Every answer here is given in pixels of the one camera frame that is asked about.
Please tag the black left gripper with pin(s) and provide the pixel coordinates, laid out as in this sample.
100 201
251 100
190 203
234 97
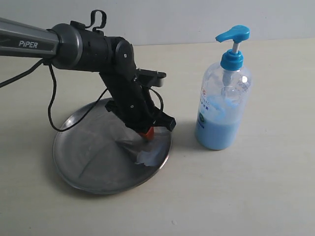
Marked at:
134 107

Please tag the blue soap blob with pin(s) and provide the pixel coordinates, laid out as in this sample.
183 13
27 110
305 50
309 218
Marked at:
153 154

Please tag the clear blue pump soap bottle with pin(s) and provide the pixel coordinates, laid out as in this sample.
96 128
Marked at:
225 89

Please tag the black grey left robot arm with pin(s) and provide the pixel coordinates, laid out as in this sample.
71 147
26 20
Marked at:
80 47

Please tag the round stainless steel plate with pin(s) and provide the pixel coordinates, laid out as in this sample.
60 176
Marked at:
96 152

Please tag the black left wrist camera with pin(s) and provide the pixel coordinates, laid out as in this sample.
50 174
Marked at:
149 78

